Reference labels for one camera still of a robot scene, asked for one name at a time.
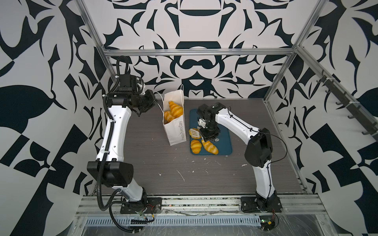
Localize fake croissant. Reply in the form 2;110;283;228
190;139;202;154
168;101;184;118
201;140;219;155
188;128;203;140

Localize white paper gift bag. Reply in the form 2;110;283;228
154;85;187;146

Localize flaky fake pastry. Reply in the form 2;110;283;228
164;111;175;124

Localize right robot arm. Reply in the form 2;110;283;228
197;102;276;204

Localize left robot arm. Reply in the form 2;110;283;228
87;89;157;211

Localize teal plastic tray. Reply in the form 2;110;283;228
190;109;232;156

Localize small electronics board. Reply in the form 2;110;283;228
260;216;279;232

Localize black hook rack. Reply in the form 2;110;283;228
317;69;378;142

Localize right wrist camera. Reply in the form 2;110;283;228
198;118;206;127

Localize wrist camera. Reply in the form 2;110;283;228
118;74;144;94
198;118;206;127

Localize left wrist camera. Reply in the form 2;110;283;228
118;74;144;94

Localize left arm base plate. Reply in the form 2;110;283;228
120;197;162;214

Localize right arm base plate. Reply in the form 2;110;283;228
240;195;282;213

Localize aluminium front rail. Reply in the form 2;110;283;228
73;193;328;216

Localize aluminium cage frame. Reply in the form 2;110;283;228
77;1;378;198

